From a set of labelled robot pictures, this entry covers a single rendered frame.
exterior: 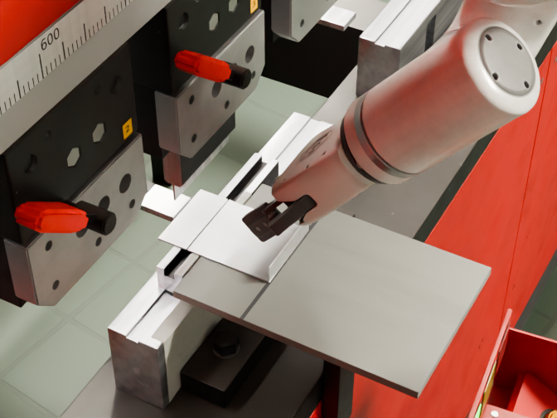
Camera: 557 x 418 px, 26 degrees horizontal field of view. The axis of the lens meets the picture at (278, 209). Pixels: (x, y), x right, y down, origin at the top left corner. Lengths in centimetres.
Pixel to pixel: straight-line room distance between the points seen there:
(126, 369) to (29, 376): 122
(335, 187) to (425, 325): 19
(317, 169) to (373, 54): 54
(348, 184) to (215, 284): 21
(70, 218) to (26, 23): 14
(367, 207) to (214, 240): 28
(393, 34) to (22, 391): 118
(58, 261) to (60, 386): 151
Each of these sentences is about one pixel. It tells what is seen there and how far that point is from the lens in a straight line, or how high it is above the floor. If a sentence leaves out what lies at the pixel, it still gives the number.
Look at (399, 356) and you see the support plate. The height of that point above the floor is 100.
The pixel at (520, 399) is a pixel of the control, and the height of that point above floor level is 75.
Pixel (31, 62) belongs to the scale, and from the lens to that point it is 82.
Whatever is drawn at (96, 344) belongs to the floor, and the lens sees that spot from 248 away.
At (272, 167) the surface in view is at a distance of 132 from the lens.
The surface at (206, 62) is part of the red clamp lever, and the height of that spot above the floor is 131.
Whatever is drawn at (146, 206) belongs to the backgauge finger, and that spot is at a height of 100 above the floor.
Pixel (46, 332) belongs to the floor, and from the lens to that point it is 252.
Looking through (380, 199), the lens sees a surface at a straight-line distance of 147.
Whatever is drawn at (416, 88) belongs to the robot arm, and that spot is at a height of 128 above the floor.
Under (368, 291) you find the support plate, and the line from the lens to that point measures 119.
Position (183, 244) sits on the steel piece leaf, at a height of 100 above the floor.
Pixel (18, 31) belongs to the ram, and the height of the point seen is 142.
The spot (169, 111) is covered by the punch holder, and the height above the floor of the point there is 124.
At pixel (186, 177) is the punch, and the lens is 115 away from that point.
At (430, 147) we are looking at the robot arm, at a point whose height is 123.
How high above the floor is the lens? 186
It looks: 43 degrees down
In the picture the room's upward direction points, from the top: straight up
